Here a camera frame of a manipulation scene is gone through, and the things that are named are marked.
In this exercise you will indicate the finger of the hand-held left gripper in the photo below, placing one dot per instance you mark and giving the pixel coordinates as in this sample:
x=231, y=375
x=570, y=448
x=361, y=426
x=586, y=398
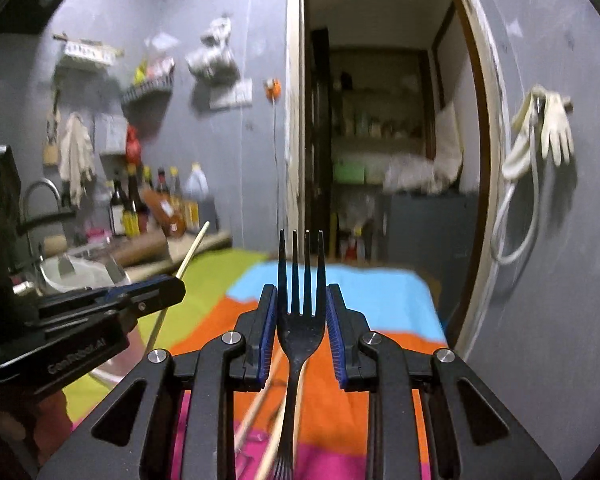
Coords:
x=145, y=292

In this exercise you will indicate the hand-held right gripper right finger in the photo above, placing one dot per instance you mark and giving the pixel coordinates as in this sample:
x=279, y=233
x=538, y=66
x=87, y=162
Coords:
x=335, y=340

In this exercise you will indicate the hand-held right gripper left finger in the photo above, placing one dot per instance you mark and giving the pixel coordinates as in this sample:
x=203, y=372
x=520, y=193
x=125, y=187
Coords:
x=267, y=340

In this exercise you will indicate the black plastic fork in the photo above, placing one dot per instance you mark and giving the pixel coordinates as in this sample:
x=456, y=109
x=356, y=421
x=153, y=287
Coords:
x=300, y=330

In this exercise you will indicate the wooden chopstick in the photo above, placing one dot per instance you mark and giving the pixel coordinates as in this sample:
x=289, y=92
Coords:
x=260, y=405
x=272, y=440
x=192, y=250

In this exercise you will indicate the translucent plastic utensil holder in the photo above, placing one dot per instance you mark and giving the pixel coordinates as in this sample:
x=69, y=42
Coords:
x=80, y=270

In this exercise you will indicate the wooden rolling pin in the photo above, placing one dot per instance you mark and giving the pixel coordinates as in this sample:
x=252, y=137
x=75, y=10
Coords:
x=140, y=250

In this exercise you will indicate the colourful striped tablecloth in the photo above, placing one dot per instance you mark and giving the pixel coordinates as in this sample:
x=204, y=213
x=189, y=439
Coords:
x=380, y=305

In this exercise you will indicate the wooden counter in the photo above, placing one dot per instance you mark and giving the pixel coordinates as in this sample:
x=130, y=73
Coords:
x=202, y=244

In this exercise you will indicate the metal faucet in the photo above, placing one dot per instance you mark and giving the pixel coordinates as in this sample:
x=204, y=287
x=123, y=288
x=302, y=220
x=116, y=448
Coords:
x=40, y=187

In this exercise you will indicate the dark sauce bottle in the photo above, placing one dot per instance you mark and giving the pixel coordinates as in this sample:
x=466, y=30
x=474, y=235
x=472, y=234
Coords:
x=117, y=205
x=135, y=200

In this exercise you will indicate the clear oil jug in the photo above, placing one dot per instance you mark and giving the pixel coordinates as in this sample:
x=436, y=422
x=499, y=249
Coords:
x=196, y=185

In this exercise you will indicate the hanging wooden board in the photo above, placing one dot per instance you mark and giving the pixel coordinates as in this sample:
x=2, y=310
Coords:
x=51, y=147

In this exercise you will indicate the hanging beige cloth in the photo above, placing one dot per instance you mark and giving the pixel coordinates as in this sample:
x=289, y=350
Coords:
x=75, y=150

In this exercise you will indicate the grey cabinet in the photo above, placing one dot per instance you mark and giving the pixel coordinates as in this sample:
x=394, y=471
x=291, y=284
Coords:
x=425, y=225

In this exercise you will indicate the red hanging bag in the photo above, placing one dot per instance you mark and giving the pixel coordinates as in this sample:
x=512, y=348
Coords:
x=132, y=145

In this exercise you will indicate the green box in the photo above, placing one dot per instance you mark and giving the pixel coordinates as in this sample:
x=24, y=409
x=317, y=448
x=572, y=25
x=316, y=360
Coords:
x=350, y=171

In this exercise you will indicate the crumpled clear plastic bag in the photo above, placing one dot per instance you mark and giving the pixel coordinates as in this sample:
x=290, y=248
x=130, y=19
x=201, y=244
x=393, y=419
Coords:
x=415, y=170

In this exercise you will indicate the hanging plastic bags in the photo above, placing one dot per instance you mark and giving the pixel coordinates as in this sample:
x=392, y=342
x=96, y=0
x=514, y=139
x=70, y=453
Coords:
x=212, y=60

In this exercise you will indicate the white rubber glove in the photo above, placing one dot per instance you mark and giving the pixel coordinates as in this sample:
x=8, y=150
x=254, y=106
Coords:
x=522, y=115
x=557, y=125

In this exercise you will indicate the wall rack with packets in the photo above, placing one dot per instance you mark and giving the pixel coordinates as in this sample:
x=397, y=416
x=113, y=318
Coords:
x=147, y=90

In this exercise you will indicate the white wall socket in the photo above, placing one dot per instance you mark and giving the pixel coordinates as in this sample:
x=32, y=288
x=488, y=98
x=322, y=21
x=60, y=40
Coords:
x=232, y=95

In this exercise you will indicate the white wall shelf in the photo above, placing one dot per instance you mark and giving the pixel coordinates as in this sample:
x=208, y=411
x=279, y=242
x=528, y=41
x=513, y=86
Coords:
x=87, y=55

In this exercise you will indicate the door frame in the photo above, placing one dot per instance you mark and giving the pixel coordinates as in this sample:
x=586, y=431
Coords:
x=480, y=160

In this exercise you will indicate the orange wall hook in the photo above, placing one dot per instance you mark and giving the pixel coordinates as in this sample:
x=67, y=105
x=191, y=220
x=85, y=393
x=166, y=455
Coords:
x=271, y=87

